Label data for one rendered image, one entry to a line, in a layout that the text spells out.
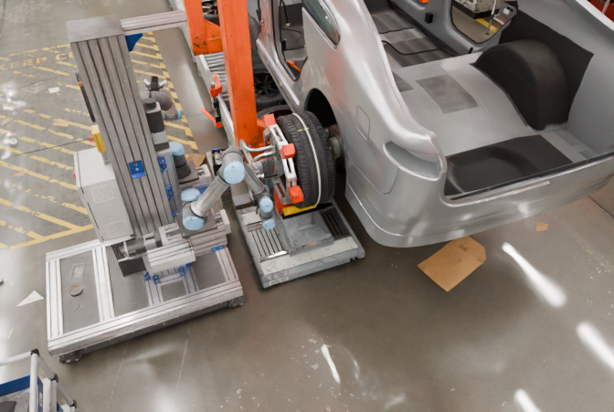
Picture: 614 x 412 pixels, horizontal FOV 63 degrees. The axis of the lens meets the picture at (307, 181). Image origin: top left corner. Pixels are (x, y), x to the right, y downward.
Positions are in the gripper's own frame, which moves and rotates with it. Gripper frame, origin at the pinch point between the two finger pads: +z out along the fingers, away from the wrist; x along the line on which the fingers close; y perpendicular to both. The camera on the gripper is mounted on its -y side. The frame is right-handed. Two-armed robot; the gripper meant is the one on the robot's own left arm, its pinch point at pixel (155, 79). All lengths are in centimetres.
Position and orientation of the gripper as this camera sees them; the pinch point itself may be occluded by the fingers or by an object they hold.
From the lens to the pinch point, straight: 382.9
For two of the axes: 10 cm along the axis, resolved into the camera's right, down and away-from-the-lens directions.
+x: 9.8, 0.1, 1.9
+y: -1.3, 7.5, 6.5
